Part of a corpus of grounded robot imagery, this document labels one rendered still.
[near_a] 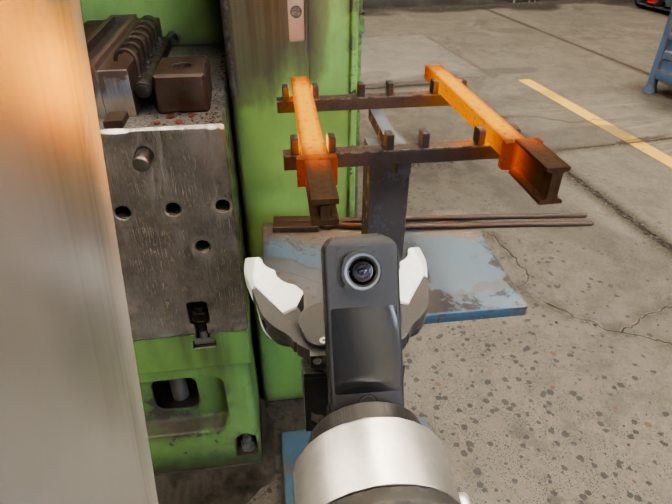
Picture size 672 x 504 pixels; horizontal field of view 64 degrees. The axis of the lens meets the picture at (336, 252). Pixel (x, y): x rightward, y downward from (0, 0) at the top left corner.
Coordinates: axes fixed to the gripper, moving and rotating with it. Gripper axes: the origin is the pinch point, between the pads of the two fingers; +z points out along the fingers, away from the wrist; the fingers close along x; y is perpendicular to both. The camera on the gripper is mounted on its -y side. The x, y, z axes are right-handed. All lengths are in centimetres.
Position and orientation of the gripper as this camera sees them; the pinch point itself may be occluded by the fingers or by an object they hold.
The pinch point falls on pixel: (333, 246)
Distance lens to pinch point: 47.5
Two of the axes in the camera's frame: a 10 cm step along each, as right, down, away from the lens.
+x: 9.9, -0.6, 0.9
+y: 0.0, 8.3, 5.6
